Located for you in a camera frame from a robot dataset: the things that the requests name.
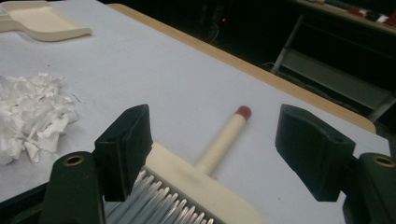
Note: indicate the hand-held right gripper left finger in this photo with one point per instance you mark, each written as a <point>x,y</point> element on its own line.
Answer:
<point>124,152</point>

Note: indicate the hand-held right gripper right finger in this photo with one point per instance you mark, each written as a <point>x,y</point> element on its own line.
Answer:
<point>314,152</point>

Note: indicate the pile of white paper scraps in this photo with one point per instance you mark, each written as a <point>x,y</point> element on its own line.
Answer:
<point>28,118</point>

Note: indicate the cream plastic dustpan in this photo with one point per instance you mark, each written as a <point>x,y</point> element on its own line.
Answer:
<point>46,21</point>

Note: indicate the background desk with clutter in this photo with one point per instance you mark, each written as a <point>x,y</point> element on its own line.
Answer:
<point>358,15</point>

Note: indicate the grey metal stand frame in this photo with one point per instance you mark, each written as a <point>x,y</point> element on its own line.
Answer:
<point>330,77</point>

